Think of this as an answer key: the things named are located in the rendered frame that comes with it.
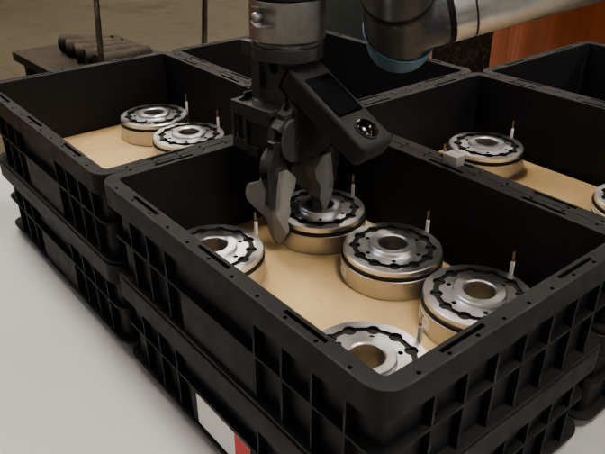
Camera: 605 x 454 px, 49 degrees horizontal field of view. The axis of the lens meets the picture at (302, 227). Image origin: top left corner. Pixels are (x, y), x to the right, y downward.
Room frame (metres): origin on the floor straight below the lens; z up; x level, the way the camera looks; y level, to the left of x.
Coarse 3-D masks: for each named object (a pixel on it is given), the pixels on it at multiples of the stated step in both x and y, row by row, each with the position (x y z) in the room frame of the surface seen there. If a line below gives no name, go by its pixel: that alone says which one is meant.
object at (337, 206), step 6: (306, 198) 0.68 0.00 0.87; (330, 198) 0.68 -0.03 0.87; (336, 198) 0.68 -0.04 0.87; (300, 204) 0.66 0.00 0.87; (306, 204) 0.66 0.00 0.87; (330, 204) 0.67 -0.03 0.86; (336, 204) 0.66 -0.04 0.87; (300, 210) 0.66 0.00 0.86; (306, 210) 0.65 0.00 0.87; (312, 210) 0.65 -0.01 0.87; (318, 210) 0.65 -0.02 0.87; (324, 210) 0.65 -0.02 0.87; (330, 210) 0.65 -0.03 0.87; (336, 210) 0.65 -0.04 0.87; (312, 216) 0.64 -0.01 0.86; (318, 216) 0.64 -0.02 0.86; (324, 216) 0.64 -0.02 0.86
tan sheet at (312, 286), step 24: (264, 216) 0.70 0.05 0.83; (264, 240) 0.65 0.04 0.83; (288, 264) 0.59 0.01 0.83; (312, 264) 0.59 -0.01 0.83; (336, 264) 0.59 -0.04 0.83; (288, 288) 0.55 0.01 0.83; (312, 288) 0.55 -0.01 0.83; (336, 288) 0.55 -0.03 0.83; (312, 312) 0.51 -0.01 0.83; (336, 312) 0.51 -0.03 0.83; (360, 312) 0.51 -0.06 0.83; (384, 312) 0.51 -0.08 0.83; (408, 312) 0.51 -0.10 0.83
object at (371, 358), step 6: (354, 354) 0.42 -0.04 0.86; (360, 354) 0.42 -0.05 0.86; (366, 354) 0.42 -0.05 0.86; (372, 354) 0.42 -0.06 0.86; (378, 354) 0.41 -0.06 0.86; (366, 360) 0.42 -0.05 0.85; (372, 360) 0.42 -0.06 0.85; (378, 360) 0.41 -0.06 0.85; (372, 366) 0.42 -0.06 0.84; (378, 366) 0.41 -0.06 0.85
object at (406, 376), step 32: (160, 160) 0.64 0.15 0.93; (192, 160) 0.65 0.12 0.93; (416, 160) 0.65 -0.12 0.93; (128, 192) 0.56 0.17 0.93; (512, 192) 0.56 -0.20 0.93; (160, 224) 0.50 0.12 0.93; (576, 224) 0.50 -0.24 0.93; (192, 256) 0.46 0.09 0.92; (224, 288) 0.42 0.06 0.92; (256, 288) 0.40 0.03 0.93; (544, 288) 0.40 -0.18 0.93; (576, 288) 0.42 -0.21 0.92; (256, 320) 0.39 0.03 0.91; (288, 320) 0.37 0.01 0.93; (480, 320) 0.37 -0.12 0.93; (512, 320) 0.37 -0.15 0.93; (544, 320) 0.39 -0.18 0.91; (288, 352) 0.36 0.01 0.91; (320, 352) 0.33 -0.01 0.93; (448, 352) 0.33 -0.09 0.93; (480, 352) 0.35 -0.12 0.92; (352, 384) 0.31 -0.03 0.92; (384, 384) 0.30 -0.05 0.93; (416, 384) 0.31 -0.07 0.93; (448, 384) 0.33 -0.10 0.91; (384, 416) 0.30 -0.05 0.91
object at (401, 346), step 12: (348, 324) 0.45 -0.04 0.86; (360, 324) 0.45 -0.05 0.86; (372, 324) 0.45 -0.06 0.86; (384, 324) 0.45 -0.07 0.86; (336, 336) 0.44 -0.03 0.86; (348, 336) 0.43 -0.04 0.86; (372, 336) 0.43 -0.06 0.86; (384, 336) 0.43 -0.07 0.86; (396, 336) 0.44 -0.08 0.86; (408, 336) 0.43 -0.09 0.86; (396, 348) 0.42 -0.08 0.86; (408, 348) 0.42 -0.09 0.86; (420, 348) 0.42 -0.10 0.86; (408, 360) 0.40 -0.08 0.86
